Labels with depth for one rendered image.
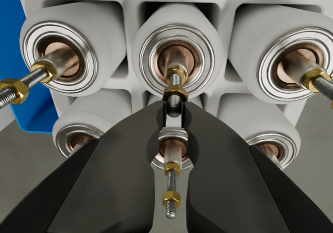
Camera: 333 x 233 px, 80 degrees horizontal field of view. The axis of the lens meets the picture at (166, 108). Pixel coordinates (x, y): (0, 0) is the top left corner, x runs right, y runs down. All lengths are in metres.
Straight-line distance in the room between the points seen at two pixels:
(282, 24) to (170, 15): 0.10
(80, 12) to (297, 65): 0.21
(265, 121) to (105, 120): 0.20
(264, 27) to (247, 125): 0.11
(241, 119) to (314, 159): 0.49
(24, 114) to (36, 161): 0.31
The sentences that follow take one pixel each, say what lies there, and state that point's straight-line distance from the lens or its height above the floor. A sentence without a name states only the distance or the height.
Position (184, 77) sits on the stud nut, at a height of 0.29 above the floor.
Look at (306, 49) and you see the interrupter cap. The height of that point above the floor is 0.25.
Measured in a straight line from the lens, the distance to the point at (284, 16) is 0.23.
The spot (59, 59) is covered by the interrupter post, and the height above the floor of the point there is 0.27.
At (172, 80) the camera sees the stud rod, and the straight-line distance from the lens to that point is 0.16.
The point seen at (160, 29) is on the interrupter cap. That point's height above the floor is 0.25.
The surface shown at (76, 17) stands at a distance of 0.22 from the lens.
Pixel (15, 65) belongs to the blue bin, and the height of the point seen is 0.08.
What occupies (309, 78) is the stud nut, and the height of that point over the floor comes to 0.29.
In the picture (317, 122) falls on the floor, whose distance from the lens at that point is 0.66.
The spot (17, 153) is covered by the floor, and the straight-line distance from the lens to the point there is 0.82.
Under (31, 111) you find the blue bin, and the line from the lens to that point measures 0.55.
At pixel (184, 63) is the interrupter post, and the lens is 0.18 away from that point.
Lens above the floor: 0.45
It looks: 58 degrees down
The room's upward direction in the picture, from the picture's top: 174 degrees counter-clockwise
